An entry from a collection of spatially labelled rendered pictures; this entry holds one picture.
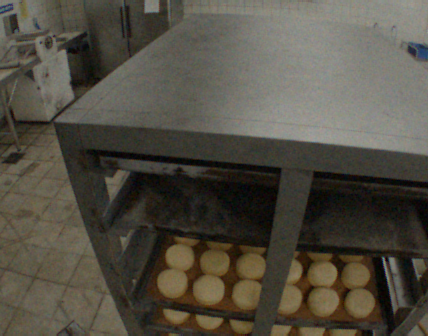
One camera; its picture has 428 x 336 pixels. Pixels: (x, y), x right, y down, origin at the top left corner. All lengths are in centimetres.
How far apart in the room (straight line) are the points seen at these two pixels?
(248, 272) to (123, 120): 34
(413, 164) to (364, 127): 6
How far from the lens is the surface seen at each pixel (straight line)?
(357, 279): 59
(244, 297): 53
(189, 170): 32
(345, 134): 30
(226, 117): 31
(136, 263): 49
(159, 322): 63
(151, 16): 509
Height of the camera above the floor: 196
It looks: 35 degrees down
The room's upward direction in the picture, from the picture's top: 1 degrees counter-clockwise
